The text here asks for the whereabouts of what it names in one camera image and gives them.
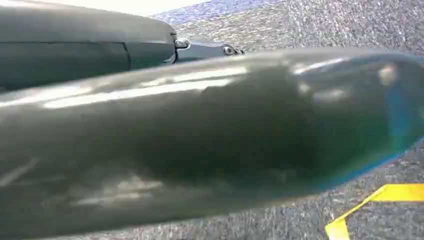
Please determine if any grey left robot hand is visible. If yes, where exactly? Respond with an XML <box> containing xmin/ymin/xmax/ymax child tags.
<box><xmin>0</xmin><ymin>1</ymin><xmax>424</xmax><ymax>240</ymax></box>

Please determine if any yellow floor tape corner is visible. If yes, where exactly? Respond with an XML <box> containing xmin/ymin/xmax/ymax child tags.
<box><xmin>324</xmin><ymin>183</ymin><xmax>424</xmax><ymax>240</ymax></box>

